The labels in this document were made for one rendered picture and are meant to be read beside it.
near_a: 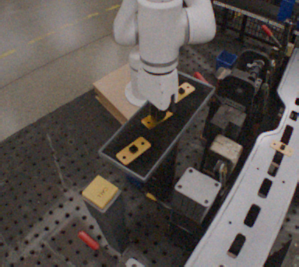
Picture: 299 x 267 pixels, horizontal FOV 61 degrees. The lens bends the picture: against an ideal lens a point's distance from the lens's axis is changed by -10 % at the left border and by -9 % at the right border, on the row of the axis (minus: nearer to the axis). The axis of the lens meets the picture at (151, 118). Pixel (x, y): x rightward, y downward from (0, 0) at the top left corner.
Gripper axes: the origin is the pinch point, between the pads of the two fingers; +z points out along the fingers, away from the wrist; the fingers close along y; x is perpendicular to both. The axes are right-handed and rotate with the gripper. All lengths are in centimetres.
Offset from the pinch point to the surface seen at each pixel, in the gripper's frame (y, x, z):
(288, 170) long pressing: 33.3, 27.0, 18.8
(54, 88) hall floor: -164, 17, 118
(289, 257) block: 50, 3, 16
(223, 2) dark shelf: -50, 93, 16
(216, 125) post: 9.4, 15.1, 9.2
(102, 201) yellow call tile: 10.6, -25.0, 2.8
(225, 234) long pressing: 32.6, -3.7, 18.8
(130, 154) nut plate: 4.9, -12.8, 2.4
